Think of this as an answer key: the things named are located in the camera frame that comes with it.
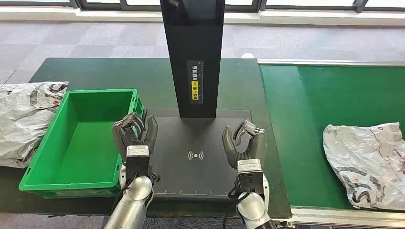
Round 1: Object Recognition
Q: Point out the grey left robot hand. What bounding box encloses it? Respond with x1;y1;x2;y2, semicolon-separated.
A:
111;109;159;162

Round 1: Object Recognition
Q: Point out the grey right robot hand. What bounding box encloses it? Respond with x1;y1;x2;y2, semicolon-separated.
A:
221;119;267;170

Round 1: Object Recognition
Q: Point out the grey parcel bag red print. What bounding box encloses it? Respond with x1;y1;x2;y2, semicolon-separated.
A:
322;122;405;212

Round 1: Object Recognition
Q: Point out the green conveyor belt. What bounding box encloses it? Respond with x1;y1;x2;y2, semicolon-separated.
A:
258;63;405;211

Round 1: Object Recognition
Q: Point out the black inbound scanning machine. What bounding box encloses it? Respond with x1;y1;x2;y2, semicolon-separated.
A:
149;0;254;203

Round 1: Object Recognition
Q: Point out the crumpled grey parcel bag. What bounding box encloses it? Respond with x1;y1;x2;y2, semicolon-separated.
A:
0;81;69;169

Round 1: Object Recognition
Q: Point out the green plastic crate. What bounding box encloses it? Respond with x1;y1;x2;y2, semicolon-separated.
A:
18;88;145;200

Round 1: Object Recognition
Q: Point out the dark green table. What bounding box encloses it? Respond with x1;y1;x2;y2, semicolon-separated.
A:
0;57;292;219

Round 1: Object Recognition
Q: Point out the black yellow ruler label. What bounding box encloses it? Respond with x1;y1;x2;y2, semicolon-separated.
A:
187;60;204;105

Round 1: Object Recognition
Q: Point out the white window sill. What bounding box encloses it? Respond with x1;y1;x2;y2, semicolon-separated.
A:
0;5;405;27

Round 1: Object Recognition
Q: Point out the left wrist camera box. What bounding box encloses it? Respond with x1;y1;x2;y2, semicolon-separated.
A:
125;145;150;186

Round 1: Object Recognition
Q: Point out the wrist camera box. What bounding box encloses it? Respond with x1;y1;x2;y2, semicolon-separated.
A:
236;159;265;195
125;145;150;186

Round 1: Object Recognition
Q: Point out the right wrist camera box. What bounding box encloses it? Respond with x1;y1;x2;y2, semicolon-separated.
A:
236;159;265;195

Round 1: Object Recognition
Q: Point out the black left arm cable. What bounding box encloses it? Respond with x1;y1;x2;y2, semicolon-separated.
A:
111;173;140;216

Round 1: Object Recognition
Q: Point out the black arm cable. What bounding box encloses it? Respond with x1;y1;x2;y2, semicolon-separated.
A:
223;186;252;229
111;173;140;216

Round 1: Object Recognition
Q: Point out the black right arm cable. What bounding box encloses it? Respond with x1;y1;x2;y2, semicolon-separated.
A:
223;186;252;229

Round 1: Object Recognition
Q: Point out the aluminium conveyor frame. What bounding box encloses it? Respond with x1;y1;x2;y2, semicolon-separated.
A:
256;58;405;229

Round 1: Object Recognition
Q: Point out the dark window frame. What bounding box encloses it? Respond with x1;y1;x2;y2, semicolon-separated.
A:
0;0;405;13

